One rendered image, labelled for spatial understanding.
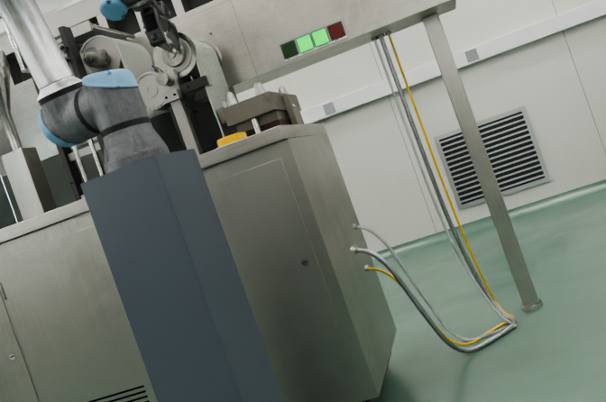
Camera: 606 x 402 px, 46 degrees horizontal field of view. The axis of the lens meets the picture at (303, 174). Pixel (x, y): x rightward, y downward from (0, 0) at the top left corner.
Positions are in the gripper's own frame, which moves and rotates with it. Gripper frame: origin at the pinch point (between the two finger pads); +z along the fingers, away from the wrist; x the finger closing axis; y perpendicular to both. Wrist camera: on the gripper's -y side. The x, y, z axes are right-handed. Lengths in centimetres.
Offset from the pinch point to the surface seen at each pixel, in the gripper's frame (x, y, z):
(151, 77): 12.1, -0.2, 6.1
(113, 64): 23.6, 6.7, 0.8
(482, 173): -77, -21, 87
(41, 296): 59, -59, 21
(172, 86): 5.1, -7.4, 7.2
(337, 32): -46, 17, 33
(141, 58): 19.6, 17.6, 10.8
